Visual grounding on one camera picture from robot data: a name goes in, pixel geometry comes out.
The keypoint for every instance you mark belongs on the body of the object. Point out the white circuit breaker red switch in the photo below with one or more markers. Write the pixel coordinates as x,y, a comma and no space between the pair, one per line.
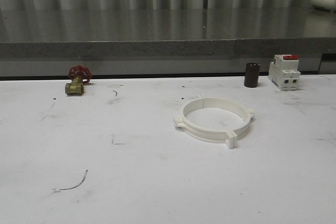
283,72

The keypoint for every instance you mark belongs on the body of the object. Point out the brass valve red handwheel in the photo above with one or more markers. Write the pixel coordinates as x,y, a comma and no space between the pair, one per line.
79,75

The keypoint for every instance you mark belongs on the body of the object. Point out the dark brown cylinder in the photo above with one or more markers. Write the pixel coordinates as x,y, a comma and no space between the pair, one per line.
251,75

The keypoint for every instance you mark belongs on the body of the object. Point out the grey stone counter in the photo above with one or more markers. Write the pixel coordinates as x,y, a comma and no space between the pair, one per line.
48,43

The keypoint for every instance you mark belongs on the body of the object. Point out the white half clamp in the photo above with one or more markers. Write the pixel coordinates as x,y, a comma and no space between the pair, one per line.
182,122
229,135

